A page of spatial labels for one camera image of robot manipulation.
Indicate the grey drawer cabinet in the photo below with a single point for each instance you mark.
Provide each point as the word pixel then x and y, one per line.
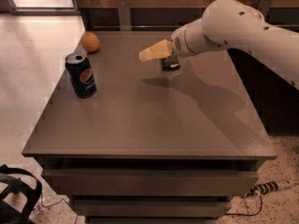
pixel 197 118

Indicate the top grey drawer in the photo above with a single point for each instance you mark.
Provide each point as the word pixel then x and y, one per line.
pixel 149 183

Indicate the window frame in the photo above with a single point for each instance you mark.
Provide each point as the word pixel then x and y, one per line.
pixel 40 3

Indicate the black rxbar chocolate bar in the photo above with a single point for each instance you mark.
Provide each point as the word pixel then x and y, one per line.
pixel 170 63

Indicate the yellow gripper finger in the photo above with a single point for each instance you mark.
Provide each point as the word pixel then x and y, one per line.
pixel 157 51

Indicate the right metal bracket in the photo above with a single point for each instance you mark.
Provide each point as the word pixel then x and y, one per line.
pixel 264 6

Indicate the metal bracket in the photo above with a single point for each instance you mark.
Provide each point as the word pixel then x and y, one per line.
pixel 124 15
pixel 264 6

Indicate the orange fruit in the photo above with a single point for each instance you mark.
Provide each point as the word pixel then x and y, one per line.
pixel 90 42

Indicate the grey drawer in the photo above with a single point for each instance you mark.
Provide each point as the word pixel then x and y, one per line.
pixel 148 208
pixel 149 183

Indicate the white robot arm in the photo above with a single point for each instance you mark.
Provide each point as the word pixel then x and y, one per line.
pixel 229 24

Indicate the left metal bracket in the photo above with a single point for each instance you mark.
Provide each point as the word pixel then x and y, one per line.
pixel 124 15

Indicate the white power strip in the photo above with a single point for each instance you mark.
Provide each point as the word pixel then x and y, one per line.
pixel 271 186

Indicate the blue pepsi can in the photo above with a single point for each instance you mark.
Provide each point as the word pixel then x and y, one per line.
pixel 81 74

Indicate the middle grey drawer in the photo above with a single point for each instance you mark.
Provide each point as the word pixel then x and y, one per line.
pixel 148 208

